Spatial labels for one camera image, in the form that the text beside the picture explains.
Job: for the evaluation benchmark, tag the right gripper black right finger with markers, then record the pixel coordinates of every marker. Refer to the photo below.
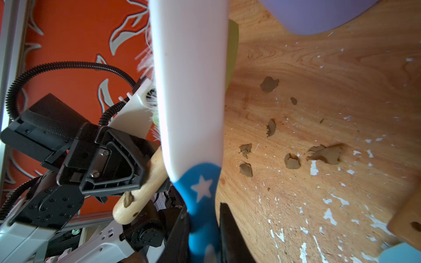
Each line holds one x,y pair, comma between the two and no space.
233,246

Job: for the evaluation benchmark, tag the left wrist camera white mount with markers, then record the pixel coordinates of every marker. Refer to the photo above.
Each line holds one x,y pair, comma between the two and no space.
135,118

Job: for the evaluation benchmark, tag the purple plastic bucket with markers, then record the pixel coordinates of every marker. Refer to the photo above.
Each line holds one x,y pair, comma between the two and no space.
309,17

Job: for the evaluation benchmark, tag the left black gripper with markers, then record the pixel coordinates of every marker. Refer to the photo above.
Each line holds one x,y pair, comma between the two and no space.
80,157

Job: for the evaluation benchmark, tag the pale green trowel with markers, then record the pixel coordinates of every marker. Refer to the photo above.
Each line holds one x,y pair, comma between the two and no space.
132,202

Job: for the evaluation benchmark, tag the green trowel wooden handle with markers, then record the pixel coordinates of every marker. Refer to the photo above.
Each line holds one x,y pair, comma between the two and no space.
406,223

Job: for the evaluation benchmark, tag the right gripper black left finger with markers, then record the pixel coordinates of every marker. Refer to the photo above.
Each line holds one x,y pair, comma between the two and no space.
176,224

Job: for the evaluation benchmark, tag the light blue trowel front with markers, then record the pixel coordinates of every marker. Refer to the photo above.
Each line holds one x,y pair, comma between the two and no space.
401,253

